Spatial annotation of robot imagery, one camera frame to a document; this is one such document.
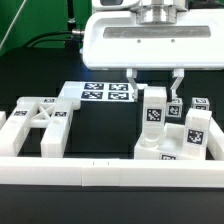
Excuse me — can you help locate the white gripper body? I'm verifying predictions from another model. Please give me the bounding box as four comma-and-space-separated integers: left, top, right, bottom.
83, 9, 224, 70

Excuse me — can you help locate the white chair seat part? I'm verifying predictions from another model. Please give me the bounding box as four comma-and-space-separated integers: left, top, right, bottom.
134, 123, 189, 160

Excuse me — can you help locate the black cable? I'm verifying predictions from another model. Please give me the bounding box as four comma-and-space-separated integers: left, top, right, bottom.
24, 29, 87, 48

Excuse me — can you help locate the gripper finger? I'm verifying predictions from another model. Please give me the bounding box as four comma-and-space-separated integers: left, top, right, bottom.
126, 68, 138, 101
170, 68, 184, 99

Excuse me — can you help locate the white U-shaped fence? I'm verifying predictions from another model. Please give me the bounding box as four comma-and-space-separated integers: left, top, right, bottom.
0, 110, 224, 188

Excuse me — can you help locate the white tagged cube right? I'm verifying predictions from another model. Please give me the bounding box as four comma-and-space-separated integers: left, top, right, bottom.
192, 97, 210, 110

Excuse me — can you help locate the white tagged cube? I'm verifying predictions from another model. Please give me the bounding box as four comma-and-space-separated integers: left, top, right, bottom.
192, 97, 210, 110
166, 98, 183, 118

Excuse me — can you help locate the white chair back frame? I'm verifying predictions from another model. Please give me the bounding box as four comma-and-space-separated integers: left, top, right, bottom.
0, 97, 81, 158

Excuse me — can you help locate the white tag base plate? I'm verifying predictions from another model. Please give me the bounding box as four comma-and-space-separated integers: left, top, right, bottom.
59, 81, 134, 102

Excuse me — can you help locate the white tagged cube left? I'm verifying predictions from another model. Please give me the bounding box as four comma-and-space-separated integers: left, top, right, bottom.
166, 98, 183, 118

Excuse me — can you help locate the white cord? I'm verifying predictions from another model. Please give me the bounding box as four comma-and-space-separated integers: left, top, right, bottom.
0, 0, 28, 51

